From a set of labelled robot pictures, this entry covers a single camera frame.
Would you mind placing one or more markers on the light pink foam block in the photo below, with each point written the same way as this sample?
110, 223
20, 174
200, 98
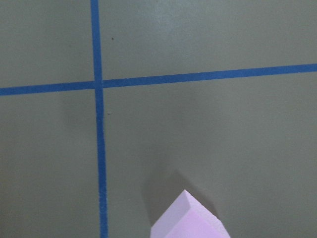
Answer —
186, 217

